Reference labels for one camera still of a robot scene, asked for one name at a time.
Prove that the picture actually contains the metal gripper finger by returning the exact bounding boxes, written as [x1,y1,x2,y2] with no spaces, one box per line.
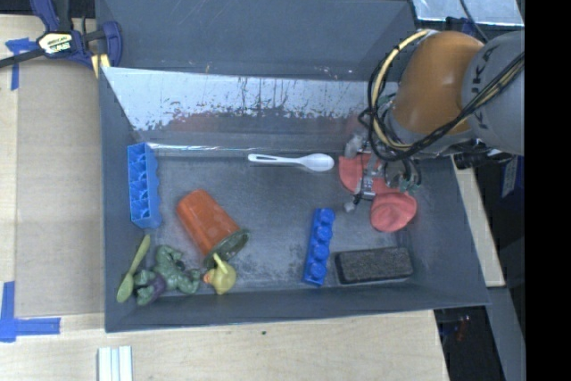
[342,177,377,213]

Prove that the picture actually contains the white plastic spoon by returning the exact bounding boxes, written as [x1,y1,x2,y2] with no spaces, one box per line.
[246,152,336,173]

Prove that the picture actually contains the blue studded toy brick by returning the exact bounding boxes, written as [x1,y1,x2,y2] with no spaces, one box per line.
[302,207,337,288]

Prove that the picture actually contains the dark green flat block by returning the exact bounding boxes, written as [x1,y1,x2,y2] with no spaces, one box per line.
[334,245,415,286]

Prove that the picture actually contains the grey metal bin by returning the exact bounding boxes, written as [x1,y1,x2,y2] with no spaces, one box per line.
[93,0,492,334]

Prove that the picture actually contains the orange plastic cup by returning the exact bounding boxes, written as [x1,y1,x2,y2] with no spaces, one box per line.
[174,188,252,269]

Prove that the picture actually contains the yellow toy duck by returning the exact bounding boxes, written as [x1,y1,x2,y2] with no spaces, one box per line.
[203,252,238,296]

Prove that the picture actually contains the blue hollow toy brick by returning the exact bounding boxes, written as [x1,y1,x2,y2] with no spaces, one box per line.
[126,141,163,230]

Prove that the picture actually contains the green toy figure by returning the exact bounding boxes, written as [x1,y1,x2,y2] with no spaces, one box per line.
[132,244,203,307]

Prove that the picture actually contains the green plastic spoon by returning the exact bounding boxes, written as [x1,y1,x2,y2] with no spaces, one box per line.
[116,234,153,305]

